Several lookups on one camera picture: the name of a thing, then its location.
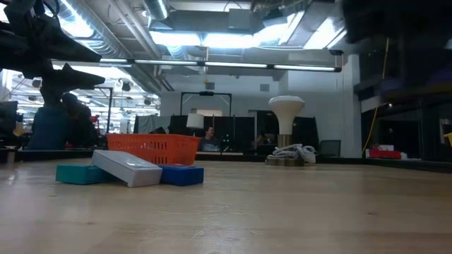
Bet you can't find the orange plastic basket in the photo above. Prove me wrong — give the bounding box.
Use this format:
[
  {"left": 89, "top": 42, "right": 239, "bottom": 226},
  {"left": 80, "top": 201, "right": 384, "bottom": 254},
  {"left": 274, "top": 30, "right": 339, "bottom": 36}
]
[{"left": 105, "top": 133, "right": 201, "bottom": 166}]

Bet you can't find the dark monitor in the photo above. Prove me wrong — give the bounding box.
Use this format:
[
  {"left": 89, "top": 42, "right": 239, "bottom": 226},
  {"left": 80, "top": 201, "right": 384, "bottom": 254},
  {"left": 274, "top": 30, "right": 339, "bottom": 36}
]
[{"left": 0, "top": 100, "right": 19, "bottom": 138}]

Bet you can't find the yellow hanging cable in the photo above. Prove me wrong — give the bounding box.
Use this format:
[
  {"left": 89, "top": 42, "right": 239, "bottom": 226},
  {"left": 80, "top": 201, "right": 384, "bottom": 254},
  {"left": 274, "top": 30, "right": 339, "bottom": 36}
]
[{"left": 361, "top": 37, "right": 391, "bottom": 158}]

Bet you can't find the grey white long box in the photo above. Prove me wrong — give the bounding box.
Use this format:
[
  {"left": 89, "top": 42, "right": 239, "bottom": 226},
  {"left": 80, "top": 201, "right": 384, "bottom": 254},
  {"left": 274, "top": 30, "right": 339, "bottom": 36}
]
[{"left": 90, "top": 149, "right": 164, "bottom": 188}]

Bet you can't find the white mushroom shaped lamp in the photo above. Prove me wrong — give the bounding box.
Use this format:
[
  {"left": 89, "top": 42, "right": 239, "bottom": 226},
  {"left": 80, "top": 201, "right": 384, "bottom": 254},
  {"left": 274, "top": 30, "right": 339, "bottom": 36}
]
[{"left": 265, "top": 95, "right": 307, "bottom": 167}]

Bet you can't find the person by black partition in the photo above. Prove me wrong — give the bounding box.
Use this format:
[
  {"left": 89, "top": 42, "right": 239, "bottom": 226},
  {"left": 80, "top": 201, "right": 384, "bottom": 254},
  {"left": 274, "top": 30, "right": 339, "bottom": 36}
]
[{"left": 251, "top": 133, "right": 277, "bottom": 150}]

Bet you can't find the black frame rig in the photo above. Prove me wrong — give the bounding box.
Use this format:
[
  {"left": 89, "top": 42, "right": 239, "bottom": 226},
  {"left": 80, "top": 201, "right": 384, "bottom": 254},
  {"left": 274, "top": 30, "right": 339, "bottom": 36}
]
[
  {"left": 90, "top": 85, "right": 114, "bottom": 135},
  {"left": 179, "top": 90, "right": 233, "bottom": 117}
]

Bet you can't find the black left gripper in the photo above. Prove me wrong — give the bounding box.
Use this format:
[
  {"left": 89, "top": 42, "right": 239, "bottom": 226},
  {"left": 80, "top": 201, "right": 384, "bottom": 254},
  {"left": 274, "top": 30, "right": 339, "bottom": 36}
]
[{"left": 0, "top": 0, "right": 107, "bottom": 107}]

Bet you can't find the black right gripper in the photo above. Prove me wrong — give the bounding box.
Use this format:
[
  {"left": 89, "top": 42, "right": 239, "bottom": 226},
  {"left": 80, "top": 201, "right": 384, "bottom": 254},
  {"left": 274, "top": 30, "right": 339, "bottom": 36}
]
[{"left": 340, "top": 0, "right": 452, "bottom": 46}]

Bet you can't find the teal rectangular box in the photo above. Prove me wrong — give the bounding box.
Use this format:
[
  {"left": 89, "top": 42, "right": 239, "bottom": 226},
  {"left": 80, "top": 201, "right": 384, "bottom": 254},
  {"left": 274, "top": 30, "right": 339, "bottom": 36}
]
[{"left": 55, "top": 164, "right": 119, "bottom": 186}]

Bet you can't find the black partition screen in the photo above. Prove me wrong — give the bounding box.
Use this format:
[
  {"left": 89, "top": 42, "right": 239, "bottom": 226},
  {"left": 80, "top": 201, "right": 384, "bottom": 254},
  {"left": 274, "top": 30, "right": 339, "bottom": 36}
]
[{"left": 168, "top": 114, "right": 256, "bottom": 153}]

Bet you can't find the white coiled cable bundle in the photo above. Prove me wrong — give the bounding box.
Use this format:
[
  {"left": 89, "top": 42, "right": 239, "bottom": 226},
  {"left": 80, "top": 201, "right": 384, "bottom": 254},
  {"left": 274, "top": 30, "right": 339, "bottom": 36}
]
[{"left": 270, "top": 143, "right": 318, "bottom": 164}]

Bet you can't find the person in dark coat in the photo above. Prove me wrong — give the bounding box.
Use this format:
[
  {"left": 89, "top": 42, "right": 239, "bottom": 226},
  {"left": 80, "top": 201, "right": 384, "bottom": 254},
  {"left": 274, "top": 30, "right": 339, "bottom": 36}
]
[{"left": 26, "top": 104, "right": 71, "bottom": 150}]

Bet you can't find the seated person behind basket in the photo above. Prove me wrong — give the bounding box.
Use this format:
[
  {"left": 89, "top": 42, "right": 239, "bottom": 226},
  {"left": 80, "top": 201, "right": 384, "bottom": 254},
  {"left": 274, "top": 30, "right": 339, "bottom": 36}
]
[{"left": 196, "top": 125, "right": 221, "bottom": 153}]

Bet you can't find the person beside red item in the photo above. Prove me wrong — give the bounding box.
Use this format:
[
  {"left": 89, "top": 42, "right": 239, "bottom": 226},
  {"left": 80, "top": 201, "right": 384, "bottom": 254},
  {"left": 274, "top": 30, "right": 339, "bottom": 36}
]
[{"left": 61, "top": 92, "right": 100, "bottom": 147}]

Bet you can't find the small white lamp shade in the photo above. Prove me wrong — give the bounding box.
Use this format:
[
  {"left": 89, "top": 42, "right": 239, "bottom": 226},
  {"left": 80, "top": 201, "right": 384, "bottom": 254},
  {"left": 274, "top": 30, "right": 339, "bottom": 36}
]
[{"left": 185, "top": 111, "right": 205, "bottom": 131}]

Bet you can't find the blue rectangular box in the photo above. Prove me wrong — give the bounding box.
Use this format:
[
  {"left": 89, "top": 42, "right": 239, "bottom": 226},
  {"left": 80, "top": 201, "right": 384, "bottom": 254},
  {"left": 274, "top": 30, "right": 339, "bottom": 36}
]
[{"left": 157, "top": 164, "right": 205, "bottom": 187}]

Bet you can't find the grey cloth panel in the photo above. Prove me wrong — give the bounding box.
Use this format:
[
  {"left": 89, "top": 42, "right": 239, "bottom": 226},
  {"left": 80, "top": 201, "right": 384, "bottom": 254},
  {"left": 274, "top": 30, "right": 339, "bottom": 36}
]
[{"left": 133, "top": 114, "right": 171, "bottom": 135}]

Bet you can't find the long ceiling light strip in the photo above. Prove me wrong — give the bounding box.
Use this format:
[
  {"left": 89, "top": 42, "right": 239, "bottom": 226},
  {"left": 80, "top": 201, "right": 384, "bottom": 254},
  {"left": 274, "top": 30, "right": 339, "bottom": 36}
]
[{"left": 98, "top": 57, "right": 343, "bottom": 73}]

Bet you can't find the red flat box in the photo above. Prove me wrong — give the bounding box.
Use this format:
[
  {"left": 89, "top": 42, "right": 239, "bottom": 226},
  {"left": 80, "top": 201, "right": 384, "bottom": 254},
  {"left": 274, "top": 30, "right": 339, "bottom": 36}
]
[{"left": 367, "top": 148, "right": 403, "bottom": 159}]

